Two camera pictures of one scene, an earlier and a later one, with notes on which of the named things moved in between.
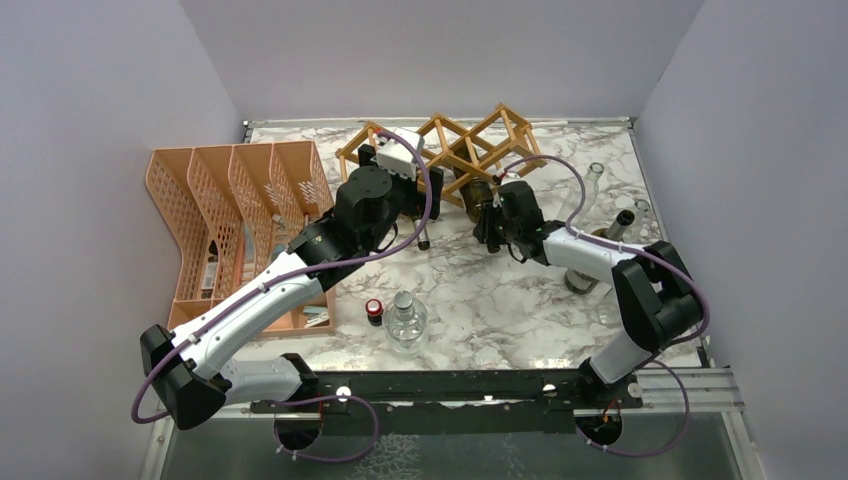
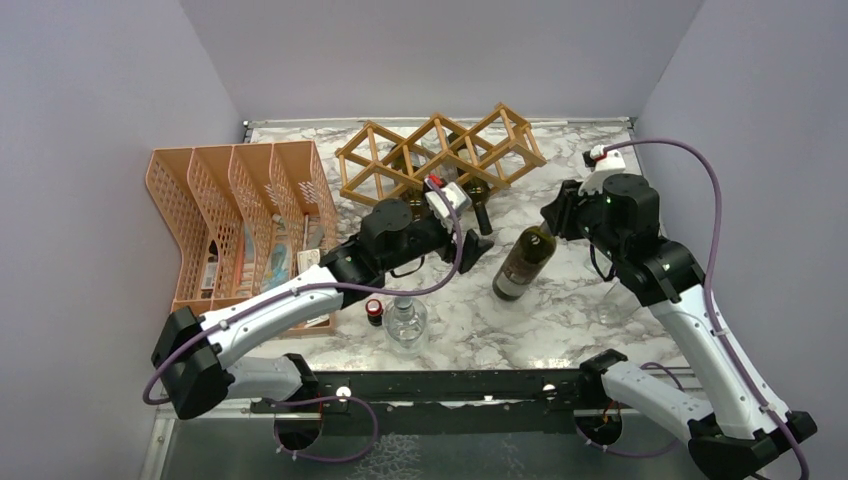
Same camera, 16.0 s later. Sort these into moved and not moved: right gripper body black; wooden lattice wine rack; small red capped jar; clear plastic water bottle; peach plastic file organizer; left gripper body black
Moved: right gripper body black; left gripper body black
Not moved: wooden lattice wine rack; small red capped jar; peach plastic file organizer; clear plastic water bottle
